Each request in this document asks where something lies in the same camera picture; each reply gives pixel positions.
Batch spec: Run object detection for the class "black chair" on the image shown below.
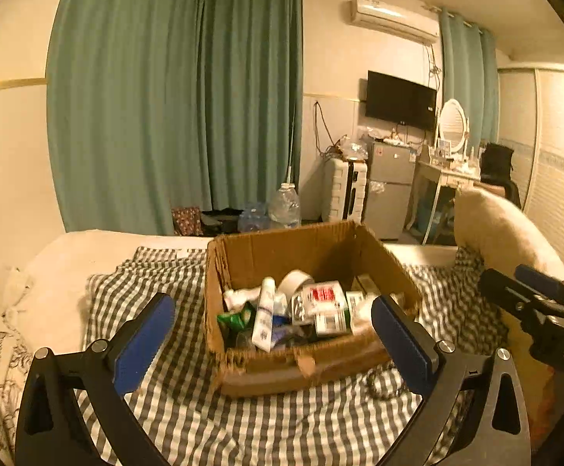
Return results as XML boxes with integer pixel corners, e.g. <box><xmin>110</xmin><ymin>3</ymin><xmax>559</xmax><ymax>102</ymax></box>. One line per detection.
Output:
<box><xmin>480</xmin><ymin>143</ymin><xmax>522</xmax><ymax>208</ymax></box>

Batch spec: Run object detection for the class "white air conditioner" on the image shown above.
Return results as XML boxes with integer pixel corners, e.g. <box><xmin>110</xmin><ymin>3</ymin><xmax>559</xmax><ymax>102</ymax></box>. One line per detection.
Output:
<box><xmin>350</xmin><ymin>0</ymin><xmax>440</xmax><ymax>44</ymax></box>

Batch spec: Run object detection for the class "green snack packet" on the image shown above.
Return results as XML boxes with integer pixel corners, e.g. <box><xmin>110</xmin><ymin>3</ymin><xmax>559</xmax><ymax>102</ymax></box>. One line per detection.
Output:
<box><xmin>217</xmin><ymin>302</ymin><xmax>257</xmax><ymax>334</ymax></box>

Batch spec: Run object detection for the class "grey mini fridge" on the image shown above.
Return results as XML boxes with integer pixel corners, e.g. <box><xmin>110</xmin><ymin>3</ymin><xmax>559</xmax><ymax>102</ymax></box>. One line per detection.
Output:
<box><xmin>364</xmin><ymin>142</ymin><xmax>415</xmax><ymax>241</ymax></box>

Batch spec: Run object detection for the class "white tape roll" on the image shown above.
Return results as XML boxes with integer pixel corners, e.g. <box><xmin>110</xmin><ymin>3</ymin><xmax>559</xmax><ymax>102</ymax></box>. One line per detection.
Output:
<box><xmin>276</xmin><ymin>270</ymin><xmax>314</xmax><ymax>299</ymax></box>

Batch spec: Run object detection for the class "black hair tie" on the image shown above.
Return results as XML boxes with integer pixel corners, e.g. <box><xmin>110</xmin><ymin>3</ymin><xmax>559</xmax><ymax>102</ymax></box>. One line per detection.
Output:
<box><xmin>366</xmin><ymin>367</ymin><xmax>407</xmax><ymax>401</ymax></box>

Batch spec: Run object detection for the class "white wardrobe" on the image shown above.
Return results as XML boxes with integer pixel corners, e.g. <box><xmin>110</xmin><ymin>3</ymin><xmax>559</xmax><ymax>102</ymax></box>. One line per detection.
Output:
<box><xmin>499</xmin><ymin>63</ymin><xmax>564</xmax><ymax>263</ymax></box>

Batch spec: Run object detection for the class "checkered gingham blanket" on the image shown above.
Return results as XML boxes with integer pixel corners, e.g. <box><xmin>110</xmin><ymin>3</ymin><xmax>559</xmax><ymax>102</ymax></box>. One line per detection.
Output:
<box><xmin>74</xmin><ymin>244</ymin><xmax>512</xmax><ymax>466</ymax></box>

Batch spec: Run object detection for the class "beige pillow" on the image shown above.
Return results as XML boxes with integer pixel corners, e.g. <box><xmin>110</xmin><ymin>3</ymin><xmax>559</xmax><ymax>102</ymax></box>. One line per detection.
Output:
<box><xmin>453</xmin><ymin>187</ymin><xmax>564</xmax><ymax>281</ymax></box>

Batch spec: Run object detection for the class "small brown cardboard box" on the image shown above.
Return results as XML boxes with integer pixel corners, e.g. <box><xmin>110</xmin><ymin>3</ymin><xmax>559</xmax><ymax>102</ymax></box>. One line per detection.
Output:
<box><xmin>351</xmin><ymin>273</ymin><xmax>381</xmax><ymax>296</ymax></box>

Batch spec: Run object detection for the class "white red medicine box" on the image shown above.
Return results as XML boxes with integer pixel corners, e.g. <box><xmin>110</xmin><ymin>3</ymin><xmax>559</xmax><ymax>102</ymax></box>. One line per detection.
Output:
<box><xmin>301</xmin><ymin>281</ymin><xmax>348</xmax><ymax>316</ymax></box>

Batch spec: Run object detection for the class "white tube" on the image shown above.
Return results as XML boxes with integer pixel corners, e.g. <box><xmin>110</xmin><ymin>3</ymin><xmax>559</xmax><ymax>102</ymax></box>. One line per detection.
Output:
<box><xmin>251</xmin><ymin>276</ymin><xmax>276</xmax><ymax>352</ymax></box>

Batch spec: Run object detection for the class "black wall television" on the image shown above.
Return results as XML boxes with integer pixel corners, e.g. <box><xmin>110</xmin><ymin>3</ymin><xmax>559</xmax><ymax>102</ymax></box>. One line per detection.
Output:
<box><xmin>365</xmin><ymin>71</ymin><xmax>437</xmax><ymax>132</ymax></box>

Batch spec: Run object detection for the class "white round vanity mirror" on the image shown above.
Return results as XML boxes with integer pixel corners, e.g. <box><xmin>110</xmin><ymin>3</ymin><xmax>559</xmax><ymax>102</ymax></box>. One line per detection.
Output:
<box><xmin>436</xmin><ymin>98</ymin><xmax>469</xmax><ymax>155</ymax></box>

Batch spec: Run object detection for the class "green curtain by wardrobe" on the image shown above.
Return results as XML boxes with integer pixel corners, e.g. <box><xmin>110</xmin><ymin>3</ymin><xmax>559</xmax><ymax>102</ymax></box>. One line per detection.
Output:
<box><xmin>439</xmin><ymin>7</ymin><xmax>499</xmax><ymax>150</ymax></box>

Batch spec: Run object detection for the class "white dressing table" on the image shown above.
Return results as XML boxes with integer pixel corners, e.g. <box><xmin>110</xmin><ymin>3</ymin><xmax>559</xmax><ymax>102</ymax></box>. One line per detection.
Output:
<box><xmin>407</xmin><ymin>156</ymin><xmax>482</xmax><ymax>246</ymax></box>

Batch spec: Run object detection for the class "large water bottle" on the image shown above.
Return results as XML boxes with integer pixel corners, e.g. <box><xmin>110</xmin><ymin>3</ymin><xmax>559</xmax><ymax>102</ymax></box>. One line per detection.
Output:
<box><xmin>268</xmin><ymin>182</ymin><xmax>302</xmax><ymax>228</ymax></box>

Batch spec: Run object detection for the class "white suitcase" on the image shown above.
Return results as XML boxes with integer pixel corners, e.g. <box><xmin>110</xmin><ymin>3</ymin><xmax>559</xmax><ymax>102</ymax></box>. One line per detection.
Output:
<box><xmin>321</xmin><ymin>158</ymin><xmax>368</xmax><ymax>222</ymax></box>

